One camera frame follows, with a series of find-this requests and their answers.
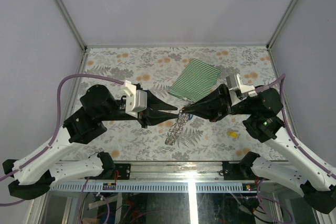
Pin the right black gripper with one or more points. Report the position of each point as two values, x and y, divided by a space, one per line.
217 105

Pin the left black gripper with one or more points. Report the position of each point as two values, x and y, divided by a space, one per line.
154 114

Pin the key with blue tag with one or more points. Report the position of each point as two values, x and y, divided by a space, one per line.
185 116

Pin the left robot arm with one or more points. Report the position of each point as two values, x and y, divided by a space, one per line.
36 173

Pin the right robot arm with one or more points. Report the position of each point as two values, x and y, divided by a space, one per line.
311 177

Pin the green striped cloth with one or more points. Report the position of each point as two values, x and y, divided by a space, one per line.
195 82

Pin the yellow key tag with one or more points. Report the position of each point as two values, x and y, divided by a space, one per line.
233 134

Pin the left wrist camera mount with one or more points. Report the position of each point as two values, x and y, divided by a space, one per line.
136 99

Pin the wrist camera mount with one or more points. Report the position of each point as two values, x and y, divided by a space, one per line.
136 99
237 90

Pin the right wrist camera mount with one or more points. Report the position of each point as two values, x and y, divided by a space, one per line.
237 90

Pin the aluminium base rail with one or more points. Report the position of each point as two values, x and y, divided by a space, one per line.
169 177

